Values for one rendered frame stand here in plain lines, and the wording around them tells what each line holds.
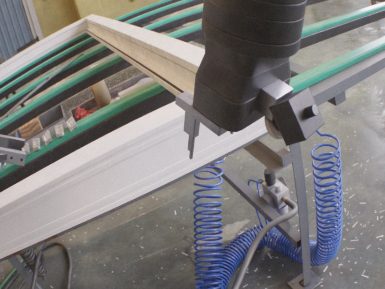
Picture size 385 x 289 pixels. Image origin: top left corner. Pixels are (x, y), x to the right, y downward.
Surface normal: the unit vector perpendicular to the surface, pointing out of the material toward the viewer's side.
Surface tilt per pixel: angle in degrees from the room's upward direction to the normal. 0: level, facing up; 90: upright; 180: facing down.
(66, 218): 90
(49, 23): 90
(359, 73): 90
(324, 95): 90
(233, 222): 0
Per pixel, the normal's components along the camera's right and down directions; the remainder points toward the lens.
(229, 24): -0.59, 0.52
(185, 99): 0.07, -0.72
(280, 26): 0.28, 0.67
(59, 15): 0.38, 0.36
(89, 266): -0.29, -0.83
